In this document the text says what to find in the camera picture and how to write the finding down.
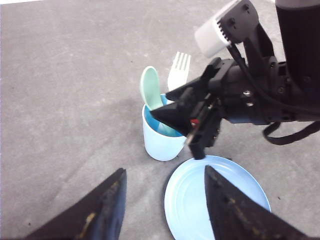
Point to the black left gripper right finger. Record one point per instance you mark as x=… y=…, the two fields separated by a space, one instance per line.
x=235 y=216

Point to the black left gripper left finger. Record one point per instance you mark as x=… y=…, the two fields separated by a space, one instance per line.
x=98 y=215

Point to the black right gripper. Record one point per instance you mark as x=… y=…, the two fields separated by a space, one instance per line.
x=222 y=92

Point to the white plastic fork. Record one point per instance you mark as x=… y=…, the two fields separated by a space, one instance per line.
x=179 y=71

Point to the light blue plastic cup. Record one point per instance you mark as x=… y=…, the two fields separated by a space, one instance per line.
x=161 y=142

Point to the mint green plastic spoon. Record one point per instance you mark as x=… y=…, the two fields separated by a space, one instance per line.
x=150 y=91

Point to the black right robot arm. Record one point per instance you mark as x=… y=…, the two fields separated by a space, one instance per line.
x=293 y=84

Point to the blue plastic plate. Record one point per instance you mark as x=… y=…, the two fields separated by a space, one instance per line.
x=185 y=204

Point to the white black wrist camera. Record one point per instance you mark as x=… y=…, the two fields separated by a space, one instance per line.
x=232 y=24

